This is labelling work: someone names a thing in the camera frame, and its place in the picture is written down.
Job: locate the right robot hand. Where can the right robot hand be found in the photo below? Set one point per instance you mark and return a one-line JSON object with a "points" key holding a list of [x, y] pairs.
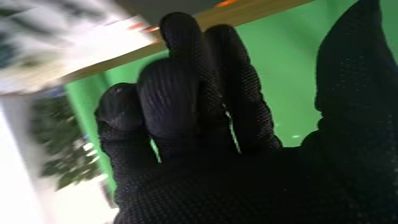
{"points": [[249, 180]]}

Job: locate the green leafy plant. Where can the green leafy plant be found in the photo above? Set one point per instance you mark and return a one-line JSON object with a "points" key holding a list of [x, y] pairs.
{"points": [[62, 140]]}

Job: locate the white sheet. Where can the white sheet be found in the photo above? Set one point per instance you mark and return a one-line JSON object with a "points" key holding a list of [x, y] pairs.
{"points": [[82, 43]]}

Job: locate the dark mat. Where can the dark mat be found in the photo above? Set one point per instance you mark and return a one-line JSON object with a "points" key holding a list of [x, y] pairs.
{"points": [[153, 8]]}

